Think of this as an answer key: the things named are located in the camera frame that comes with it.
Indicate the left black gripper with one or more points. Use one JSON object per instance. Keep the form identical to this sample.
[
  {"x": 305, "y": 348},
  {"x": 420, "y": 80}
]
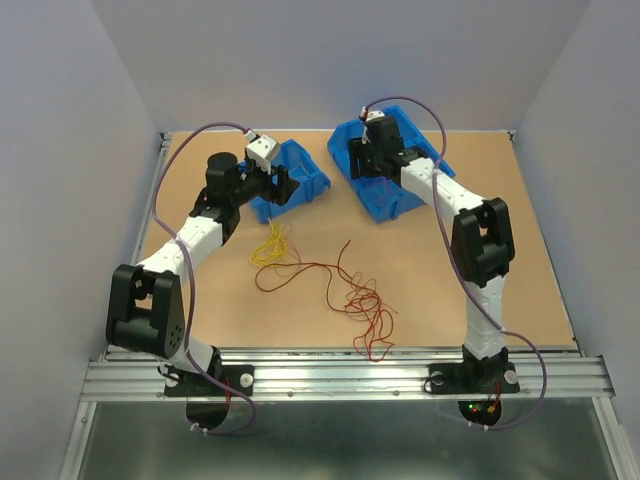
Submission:
[{"x": 280, "y": 192}]

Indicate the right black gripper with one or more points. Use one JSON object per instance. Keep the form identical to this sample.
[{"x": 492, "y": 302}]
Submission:
[{"x": 358, "y": 149}]

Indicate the small blue plastic bin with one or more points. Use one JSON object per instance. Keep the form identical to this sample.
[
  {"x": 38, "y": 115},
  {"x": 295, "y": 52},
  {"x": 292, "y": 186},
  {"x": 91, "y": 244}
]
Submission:
[{"x": 313, "y": 182}]

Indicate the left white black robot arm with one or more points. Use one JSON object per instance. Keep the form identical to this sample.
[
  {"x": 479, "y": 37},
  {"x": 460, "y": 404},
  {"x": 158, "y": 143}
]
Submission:
[{"x": 146, "y": 312}]

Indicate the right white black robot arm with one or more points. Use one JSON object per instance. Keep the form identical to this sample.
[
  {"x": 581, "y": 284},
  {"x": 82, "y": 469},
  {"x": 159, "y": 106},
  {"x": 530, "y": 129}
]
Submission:
[{"x": 479, "y": 243}]

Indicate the large blue divided bin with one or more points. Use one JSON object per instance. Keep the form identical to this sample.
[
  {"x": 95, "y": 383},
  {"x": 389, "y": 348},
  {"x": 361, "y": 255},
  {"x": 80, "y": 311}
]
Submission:
[{"x": 382, "y": 199}]

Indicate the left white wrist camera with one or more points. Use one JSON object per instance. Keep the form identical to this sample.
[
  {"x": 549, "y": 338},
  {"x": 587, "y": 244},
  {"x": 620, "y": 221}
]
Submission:
[{"x": 262, "y": 150}]

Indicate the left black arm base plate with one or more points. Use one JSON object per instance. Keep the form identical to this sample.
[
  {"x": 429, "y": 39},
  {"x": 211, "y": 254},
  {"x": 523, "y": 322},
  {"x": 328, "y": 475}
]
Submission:
[{"x": 210, "y": 382}]

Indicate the aluminium extrusion rail frame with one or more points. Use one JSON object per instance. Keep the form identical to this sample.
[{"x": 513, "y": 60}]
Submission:
[{"x": 332, "y": 357}]

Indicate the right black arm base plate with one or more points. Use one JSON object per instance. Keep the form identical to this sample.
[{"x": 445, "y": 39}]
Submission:
[{"x": 459, "y": 379}]

